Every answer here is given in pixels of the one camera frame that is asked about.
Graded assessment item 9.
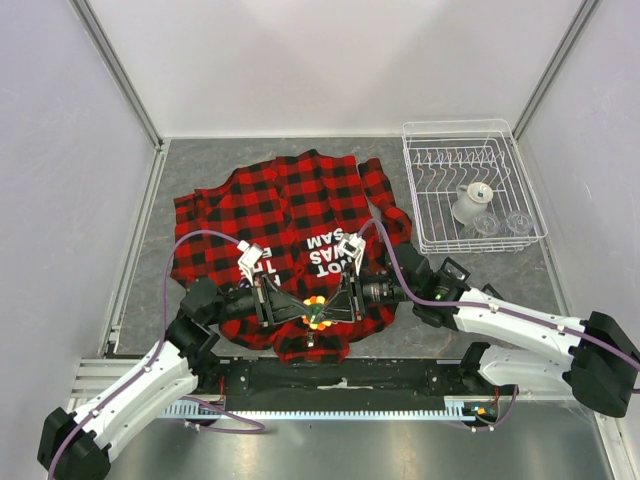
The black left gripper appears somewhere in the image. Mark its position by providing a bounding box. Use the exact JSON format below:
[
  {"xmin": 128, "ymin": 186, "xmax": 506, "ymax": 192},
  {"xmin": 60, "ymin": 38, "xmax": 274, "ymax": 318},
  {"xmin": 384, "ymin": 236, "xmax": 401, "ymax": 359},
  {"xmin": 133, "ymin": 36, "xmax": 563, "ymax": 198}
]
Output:
[{"xmin": 206, "ymin": 270, "xmax": 312, "ymax": 326}]

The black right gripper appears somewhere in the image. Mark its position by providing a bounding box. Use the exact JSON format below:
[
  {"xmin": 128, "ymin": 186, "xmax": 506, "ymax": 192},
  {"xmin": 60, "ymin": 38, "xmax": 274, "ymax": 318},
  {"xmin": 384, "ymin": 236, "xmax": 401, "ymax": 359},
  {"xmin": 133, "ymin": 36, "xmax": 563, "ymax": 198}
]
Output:
[{"xmin": 316, "ymin": 262, "xmax": 416, "ymax": 322}]

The yellow plush flower brooch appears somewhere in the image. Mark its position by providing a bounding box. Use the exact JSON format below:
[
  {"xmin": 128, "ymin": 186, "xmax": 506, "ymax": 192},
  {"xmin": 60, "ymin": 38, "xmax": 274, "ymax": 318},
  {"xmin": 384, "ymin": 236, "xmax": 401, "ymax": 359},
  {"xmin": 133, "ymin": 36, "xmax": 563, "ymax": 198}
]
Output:
[{"xmin": 302, "ymin": 296, "xmax": 334, "ymax": 331}]

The red black plaid shirt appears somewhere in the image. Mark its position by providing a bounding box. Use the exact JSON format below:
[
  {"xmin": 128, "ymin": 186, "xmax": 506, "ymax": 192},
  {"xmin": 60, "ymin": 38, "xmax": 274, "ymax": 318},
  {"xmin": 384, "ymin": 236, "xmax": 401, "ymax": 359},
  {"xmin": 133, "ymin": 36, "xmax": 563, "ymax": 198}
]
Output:
[{"xmin": 170, "ymin": 149, "xmax": 412, "ymax": 364}]

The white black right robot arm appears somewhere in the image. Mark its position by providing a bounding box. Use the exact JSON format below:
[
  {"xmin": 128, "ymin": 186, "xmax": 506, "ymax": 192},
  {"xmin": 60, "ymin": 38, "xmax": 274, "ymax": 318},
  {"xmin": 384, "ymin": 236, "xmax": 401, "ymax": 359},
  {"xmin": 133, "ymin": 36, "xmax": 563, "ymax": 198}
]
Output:
[{"xmin": 311, "ymin": 244, "xmax": 639, "ymax": 418}]

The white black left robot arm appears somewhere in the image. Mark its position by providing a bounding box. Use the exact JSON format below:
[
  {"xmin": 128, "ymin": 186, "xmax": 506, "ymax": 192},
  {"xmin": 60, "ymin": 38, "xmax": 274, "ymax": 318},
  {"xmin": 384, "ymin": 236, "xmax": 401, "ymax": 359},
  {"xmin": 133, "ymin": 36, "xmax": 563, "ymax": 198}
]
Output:
[{"xmin": 37, "ymin": 275, "xmax": 313, "ymax": 479}]

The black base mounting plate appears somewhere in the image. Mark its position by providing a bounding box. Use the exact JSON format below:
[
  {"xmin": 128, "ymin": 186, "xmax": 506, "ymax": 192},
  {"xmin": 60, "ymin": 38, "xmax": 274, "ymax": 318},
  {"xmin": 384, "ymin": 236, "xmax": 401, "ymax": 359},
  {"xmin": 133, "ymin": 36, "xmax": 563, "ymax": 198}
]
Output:
[{"xmin": 196, "ymin": 357, "xmax": 514, "ymax": 398}]

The clear glass cup left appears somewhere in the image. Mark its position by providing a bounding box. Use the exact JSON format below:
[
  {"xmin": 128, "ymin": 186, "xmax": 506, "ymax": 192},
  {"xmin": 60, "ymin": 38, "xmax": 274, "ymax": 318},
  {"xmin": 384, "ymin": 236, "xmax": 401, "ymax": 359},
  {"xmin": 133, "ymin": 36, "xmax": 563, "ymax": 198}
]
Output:
[{"xmin": 472, "ymin": 212, "xmax": 501, "ymax": 239}]

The clear glass cup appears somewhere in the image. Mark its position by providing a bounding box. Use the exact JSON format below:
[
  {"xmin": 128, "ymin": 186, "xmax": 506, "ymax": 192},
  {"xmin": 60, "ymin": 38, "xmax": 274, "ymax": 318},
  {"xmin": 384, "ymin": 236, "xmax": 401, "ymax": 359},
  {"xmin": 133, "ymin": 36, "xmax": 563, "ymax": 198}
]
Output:
[
  {"xmin": 504, "ymin": 210, "xmax": 534, "ymax": 237},
  {"xmin": 472, "ymin": 212, "xmax": 501, "ymax": 239}
]

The grey ceramic teapot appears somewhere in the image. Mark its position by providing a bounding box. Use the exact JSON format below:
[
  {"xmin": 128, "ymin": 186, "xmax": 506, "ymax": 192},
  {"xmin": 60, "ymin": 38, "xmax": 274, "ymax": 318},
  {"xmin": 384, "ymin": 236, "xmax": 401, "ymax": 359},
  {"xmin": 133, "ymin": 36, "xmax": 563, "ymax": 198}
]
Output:
[{"xmin": 452, "ymin": 182, "xmax": 494, "ymax": 225}]

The clear glass cup right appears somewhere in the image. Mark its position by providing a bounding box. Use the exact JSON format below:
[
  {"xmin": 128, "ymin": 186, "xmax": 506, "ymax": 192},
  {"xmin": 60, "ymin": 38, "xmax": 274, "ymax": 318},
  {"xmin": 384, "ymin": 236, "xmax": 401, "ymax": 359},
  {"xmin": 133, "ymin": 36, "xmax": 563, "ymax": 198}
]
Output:
[{"xmin": 504, "ymin": 210, "xmax": 534, "ymax": 237}]

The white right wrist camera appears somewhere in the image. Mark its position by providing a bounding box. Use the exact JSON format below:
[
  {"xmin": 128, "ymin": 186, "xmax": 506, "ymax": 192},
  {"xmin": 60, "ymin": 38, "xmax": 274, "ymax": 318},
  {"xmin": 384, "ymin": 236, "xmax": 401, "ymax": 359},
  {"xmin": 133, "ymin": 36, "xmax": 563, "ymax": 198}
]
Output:
[{"xmin": 338, "ymin": 233, "xmax": 366, "ymax": 276}]

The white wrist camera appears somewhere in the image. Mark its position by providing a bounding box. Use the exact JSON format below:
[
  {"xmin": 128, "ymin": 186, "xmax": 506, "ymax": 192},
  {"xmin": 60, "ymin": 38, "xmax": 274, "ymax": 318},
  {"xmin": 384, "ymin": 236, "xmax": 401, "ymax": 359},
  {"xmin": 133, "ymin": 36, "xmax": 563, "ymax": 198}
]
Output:
[
  {"xmin": 237, "ymin": 240, "xmax": 264, "ymax": 284},
  {"xmin": 338, "ymin": 233, "xmax": 366, "ymax": 276}
]

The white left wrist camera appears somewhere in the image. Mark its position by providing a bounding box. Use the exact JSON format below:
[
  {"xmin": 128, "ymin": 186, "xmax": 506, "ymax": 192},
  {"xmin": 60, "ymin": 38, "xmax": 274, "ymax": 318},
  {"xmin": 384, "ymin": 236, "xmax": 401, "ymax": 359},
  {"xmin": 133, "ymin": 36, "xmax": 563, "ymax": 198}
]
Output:
[{"xmin": 237, "ymin": 240, "xmax": 264, "ymax": 284}]

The black wire frame stand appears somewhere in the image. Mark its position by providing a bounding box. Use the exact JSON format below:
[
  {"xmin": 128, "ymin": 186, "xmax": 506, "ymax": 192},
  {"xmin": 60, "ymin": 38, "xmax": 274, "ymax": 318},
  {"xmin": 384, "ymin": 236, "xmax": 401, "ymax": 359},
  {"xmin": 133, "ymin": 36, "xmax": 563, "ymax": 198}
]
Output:
[
  {"xmin": 436, "ymin": 256, "xmax": 471, "ymax": 290},
  {"xmin": 481, "ymin": 283, "xmax": 503, "ymax": 300}
]

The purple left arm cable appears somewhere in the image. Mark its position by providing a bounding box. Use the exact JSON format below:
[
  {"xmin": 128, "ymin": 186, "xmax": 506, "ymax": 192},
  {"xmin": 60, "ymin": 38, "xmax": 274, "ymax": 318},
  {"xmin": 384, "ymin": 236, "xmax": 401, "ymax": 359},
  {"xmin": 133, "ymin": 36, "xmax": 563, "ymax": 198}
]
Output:
[{"xmin": 47, "ymin": 230, "xmax": 266, "ymax": 476}]

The light blue cable duct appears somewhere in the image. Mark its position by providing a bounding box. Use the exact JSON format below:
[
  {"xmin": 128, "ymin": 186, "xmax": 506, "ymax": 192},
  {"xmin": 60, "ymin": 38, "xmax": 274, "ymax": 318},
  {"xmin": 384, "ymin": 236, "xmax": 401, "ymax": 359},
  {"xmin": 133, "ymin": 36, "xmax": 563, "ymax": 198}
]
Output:
[{"xmin": 158, "ymin": 399, "xmax": 496, "ymax": 421}]

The white wire dish rack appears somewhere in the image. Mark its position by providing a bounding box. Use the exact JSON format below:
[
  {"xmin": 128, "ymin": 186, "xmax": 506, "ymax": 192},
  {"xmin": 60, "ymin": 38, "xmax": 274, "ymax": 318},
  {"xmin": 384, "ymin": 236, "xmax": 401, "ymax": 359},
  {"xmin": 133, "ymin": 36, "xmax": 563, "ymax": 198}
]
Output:
[{"xmin": 402, "ymin": 118, "xmax": 547, "ymax": 254}]

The aluminium frame post left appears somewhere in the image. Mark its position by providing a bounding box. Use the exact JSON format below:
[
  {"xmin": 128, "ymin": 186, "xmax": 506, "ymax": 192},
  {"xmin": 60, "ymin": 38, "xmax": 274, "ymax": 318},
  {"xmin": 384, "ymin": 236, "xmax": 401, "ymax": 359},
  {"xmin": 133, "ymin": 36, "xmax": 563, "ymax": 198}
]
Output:
[{"xmin": 69, "ymin": 0, "xmax": 164, "ymax": 150}]

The aluminium frame post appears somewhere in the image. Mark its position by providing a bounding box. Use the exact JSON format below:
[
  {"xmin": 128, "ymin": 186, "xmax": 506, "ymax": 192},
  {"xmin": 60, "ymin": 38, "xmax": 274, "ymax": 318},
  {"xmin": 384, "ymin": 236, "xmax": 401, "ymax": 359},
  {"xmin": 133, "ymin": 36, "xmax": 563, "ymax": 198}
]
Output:
[
  {"xmin": 512, "ymin": 0, "xmax": 601, "ymax": 140},
  {"xmin": 69, "ymin": 0, "xmax": 164, "ymax": 150}
]

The aluminium frame post right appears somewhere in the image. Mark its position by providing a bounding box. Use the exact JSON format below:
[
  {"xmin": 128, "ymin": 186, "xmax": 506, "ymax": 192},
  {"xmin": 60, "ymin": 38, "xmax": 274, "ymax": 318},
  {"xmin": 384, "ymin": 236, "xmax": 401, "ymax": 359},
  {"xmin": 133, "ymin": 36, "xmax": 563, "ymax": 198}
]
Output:
[{"xmin": 512, "ymin": 0, "xmax": 601, "ymax": 140}]

